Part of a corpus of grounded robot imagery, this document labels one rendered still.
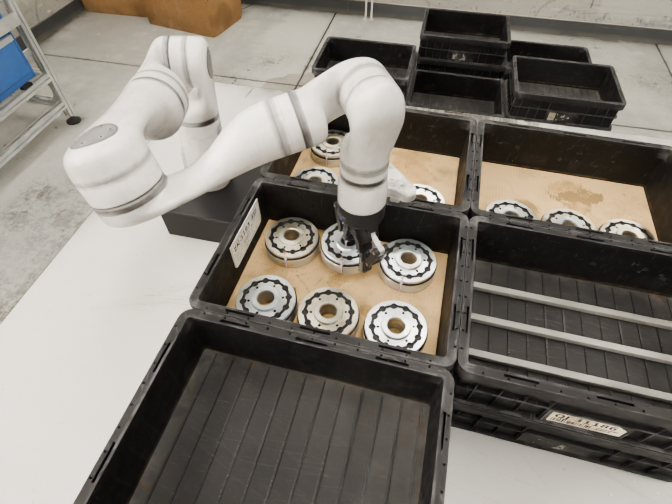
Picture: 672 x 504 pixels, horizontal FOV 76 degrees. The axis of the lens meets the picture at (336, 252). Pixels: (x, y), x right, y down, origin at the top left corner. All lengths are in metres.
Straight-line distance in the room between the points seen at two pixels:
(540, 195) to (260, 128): 0.69
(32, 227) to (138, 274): 1.43
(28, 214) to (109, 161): 2.01
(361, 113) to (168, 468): 0.54
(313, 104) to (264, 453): 0.47
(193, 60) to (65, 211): 1.65
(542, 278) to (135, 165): 0.70
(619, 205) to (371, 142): 0.68
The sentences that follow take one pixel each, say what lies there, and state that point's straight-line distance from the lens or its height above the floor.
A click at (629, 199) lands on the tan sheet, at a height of 0.83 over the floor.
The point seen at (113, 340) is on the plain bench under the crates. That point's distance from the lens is 0.98.
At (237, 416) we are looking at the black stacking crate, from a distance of 0.69.
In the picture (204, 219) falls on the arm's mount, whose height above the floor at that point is 0.78.
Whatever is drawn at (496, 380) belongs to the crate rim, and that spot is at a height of 0.93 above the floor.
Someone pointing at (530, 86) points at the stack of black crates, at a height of 0.49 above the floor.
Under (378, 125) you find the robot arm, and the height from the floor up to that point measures 1.18.
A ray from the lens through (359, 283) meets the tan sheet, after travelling 0.78.
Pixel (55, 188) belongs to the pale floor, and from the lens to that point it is 2.59.
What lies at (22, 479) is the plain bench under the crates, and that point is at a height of 0.70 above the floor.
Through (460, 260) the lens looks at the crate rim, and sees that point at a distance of 0.72.
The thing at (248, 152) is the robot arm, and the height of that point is 1.16.
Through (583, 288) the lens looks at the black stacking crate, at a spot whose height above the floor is 0.83.
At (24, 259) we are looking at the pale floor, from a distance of 2.31.
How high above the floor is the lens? 1.47
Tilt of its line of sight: 51 degrees down
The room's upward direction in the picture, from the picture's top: straight up
